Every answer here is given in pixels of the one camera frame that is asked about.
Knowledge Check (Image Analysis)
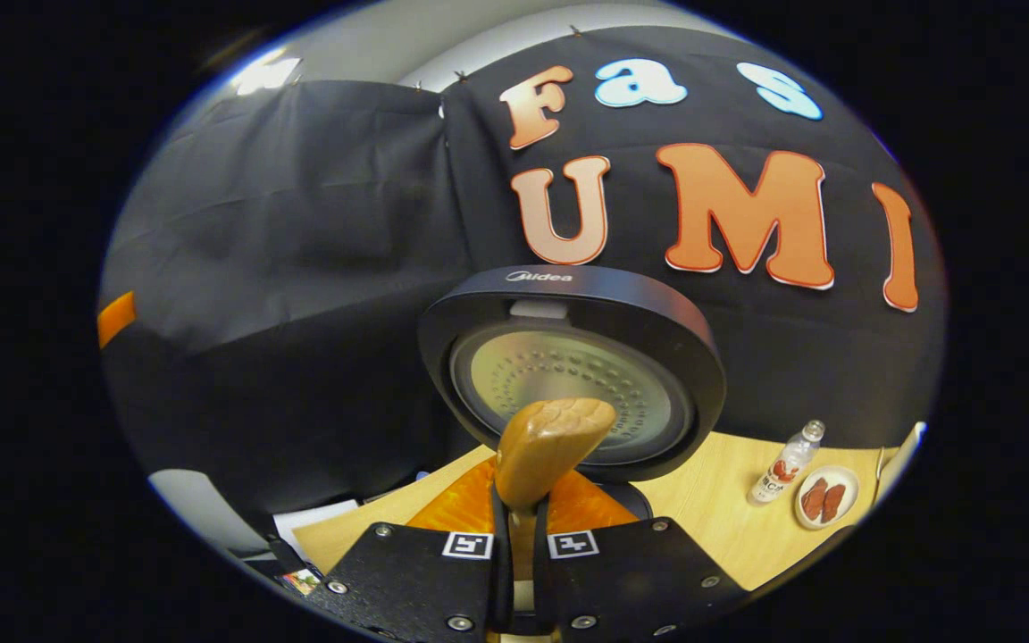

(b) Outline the black silver rice cooker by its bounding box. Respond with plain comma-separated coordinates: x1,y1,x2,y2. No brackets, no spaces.
416,265,728,523

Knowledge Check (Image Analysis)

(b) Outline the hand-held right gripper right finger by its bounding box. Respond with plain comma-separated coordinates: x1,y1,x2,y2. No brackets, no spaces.
528,469,752,639

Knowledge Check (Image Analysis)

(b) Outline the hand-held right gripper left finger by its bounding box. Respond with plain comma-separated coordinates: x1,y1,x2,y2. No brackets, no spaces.
322,457,515,639

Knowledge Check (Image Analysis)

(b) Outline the white round plate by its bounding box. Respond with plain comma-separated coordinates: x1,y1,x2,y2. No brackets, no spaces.
793,465,861,531

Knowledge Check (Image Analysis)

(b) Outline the white toaster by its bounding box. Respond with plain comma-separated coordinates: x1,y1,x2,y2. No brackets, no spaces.
876,422,928,501

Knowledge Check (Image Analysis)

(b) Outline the ceiling light panel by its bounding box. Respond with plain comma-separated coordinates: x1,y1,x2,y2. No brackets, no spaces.
230,55,303,97

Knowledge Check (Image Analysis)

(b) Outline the wooden spoon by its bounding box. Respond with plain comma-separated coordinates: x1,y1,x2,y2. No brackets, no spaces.
492,397,618,617

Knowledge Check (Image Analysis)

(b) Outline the clear plastic drink bottle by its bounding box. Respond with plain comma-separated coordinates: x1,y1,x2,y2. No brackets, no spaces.
747,420,826,507

